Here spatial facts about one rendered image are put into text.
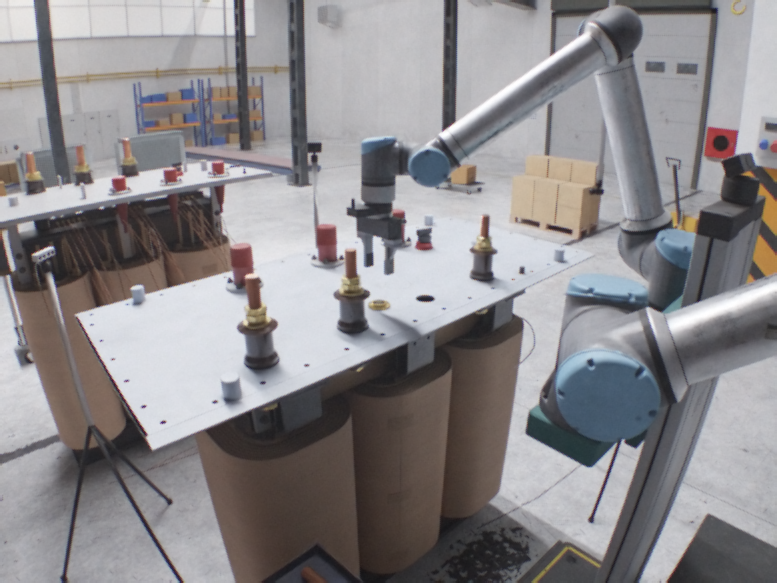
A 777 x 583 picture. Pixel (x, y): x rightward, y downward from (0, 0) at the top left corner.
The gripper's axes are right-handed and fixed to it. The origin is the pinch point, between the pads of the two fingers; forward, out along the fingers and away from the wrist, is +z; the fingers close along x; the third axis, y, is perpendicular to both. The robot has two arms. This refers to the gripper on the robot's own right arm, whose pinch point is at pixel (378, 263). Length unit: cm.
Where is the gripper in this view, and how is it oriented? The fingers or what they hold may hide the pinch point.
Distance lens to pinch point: 136.9
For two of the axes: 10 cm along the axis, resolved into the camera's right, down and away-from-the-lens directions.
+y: 7.4, -2.6, 6.3
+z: 0.0, 9.3, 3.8
